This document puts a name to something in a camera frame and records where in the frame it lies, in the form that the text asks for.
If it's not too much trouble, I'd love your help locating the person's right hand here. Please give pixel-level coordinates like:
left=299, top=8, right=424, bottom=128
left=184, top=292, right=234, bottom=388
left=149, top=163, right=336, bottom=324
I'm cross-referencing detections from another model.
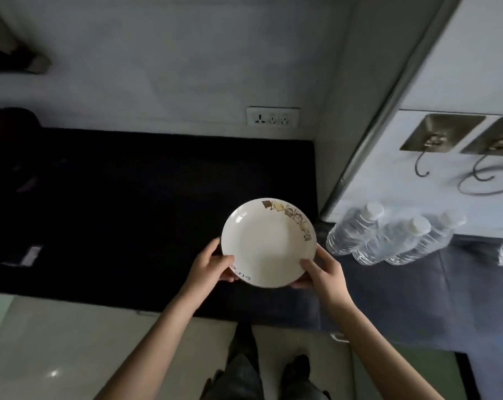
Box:
left=292, top=245, right=349, bottom=306

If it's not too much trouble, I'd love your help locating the person's left forearm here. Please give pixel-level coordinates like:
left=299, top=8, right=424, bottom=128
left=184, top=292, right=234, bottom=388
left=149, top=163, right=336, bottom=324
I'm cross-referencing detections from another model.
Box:
left=94, top=286, right=203, bottom=400

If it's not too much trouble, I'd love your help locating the clear plastic water bottle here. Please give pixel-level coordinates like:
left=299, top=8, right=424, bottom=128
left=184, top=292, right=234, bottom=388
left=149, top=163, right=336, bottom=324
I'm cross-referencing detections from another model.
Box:
left=326, top=202, right=385, bottom=257
left=352, top=216, right=432, bottom=266
left=385, top=210, right=467, bottom=266

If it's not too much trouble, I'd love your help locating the white patterned plate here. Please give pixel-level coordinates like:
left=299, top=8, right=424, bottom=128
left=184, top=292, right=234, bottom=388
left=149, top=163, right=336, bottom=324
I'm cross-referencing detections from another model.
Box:
left=221, top=197, right=318, bottom=289

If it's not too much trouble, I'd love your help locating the person's left leg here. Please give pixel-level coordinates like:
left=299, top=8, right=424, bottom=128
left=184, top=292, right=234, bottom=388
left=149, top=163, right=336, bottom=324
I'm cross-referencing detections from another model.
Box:
left=200, top=322, right=264, bottom=400

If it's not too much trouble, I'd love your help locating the dark round pot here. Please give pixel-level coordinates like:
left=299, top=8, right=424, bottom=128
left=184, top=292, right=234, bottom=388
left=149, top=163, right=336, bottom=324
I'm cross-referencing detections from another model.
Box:
left=0, top=107, right=44, bottom=196

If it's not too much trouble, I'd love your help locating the person's left hand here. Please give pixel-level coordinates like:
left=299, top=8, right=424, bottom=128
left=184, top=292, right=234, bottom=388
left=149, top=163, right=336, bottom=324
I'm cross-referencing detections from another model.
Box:
left=186, top=238, right=239, bottom=299

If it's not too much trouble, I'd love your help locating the person's right leg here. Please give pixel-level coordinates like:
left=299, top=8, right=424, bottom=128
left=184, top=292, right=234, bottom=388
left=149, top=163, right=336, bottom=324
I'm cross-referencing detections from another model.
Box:
left=280, top=354, right=332, bottom=400

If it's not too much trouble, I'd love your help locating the white wall socket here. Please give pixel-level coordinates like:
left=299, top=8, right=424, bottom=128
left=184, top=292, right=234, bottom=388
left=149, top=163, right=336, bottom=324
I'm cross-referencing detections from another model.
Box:
left=246, top=106, right=301, bottom=129

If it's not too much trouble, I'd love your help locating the person's right forearm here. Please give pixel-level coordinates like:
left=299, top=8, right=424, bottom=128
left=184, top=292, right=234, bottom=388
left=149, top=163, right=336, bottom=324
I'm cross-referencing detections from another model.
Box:
left=327, top=299, right=444, bottom=400

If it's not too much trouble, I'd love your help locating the person's leg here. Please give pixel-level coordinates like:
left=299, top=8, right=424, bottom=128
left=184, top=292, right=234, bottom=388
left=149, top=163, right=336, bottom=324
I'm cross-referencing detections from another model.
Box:
left=280, top=354, right=332, bottom=400
left=200, top=322, right=264, bottom=400

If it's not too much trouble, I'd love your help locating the metal adhesive wall hook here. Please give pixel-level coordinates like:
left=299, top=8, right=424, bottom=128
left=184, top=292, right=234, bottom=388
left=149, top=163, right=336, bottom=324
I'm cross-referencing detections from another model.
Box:
left=457, top=116, right=503, bottom=196
left=400, top=113, right=487, bottom=178

